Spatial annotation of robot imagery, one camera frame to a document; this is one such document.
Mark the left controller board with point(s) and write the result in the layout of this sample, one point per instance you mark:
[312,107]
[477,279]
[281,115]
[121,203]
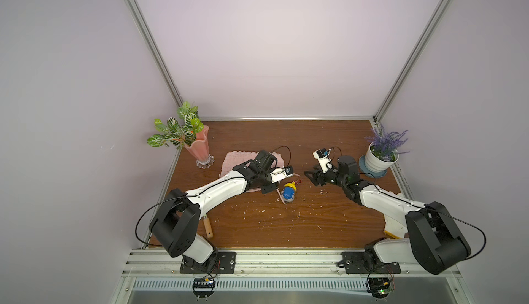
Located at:
[203,288]

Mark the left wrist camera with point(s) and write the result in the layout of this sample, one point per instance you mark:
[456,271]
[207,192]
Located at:
[280,174]

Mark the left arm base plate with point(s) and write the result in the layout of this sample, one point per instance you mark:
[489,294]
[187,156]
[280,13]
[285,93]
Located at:
[222,262]

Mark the purple lavender plant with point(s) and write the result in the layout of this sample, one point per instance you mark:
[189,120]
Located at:
[384,145]

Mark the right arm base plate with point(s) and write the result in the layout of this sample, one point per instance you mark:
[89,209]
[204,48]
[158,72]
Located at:
[355,263]

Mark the green scraper wooden handle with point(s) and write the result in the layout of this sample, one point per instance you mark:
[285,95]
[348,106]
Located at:
[208,227]

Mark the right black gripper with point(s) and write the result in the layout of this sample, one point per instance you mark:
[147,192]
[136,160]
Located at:
[321,176]

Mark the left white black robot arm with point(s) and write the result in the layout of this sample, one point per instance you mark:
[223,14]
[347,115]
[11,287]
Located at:
[175,223]

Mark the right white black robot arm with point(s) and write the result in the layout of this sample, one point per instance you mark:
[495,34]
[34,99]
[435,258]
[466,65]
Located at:
[432,237]

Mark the green artificial plant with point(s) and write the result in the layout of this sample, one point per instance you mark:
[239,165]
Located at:
[180,131]

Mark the yellow blue doll decoration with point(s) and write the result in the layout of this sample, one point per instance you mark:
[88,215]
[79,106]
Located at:
[289,190]

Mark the pink fluffy bag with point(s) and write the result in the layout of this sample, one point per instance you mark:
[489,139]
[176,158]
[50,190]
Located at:
[235,158]

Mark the teal saucer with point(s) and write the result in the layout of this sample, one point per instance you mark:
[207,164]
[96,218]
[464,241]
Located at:
[369,173]

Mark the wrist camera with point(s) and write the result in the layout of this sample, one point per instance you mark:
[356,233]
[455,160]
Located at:
[322,157]
[280,174]

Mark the right controller board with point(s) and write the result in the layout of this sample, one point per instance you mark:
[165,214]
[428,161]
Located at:
[379,288]

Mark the white yellow brush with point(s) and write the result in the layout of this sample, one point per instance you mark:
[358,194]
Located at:
[394,229]

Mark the pink vase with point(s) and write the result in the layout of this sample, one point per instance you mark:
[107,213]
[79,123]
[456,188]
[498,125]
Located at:
[199,149]

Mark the controller board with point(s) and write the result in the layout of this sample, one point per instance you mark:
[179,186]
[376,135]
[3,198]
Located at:
[203,288]
[379,288]

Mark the white flower pot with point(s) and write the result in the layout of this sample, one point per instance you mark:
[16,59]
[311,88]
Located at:
[375,164]

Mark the aluminium front rail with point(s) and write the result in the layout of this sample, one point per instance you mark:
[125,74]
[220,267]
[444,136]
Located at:
[257,262]

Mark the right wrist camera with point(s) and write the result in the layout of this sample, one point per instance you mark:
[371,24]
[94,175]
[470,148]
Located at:
[322,157]

